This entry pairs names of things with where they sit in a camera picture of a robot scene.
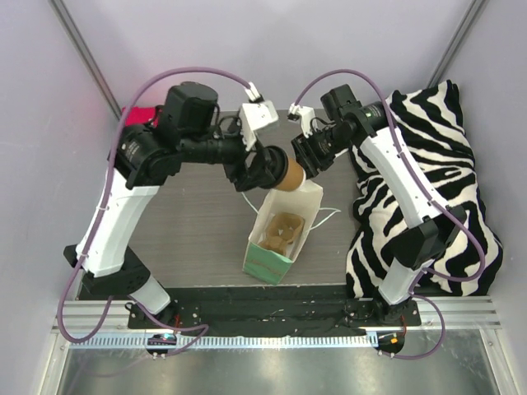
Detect brown paper coffee cup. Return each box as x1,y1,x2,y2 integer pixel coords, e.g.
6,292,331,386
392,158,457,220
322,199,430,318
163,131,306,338
273,156,305,192

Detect printed paper gift bag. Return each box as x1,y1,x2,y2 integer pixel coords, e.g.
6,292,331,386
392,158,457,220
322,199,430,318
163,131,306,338
242,180,324,286

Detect tan cloth lump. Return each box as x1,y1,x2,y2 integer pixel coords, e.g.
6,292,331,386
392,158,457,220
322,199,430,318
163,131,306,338
259,212,305,256

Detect black plastic cup lid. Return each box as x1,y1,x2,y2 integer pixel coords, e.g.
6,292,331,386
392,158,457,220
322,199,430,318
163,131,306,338
267,146,289,188

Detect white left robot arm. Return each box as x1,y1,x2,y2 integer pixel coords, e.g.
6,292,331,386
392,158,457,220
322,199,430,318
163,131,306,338
64,81,288,328

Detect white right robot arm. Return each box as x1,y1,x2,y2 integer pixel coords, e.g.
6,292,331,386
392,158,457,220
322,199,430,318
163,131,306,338
288,85,466,325

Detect zebra striped blanket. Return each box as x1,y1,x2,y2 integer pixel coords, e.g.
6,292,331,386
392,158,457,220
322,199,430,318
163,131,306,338
343,79,504,298

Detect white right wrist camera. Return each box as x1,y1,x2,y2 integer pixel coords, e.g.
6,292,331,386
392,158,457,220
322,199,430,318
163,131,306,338
287,103,318,138

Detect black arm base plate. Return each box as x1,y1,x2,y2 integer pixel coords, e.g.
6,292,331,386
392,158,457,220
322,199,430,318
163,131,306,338
125,285,422,337

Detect aluminium frame rail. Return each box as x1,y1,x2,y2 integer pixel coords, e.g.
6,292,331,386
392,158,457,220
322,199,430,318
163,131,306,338
70,298,501,355

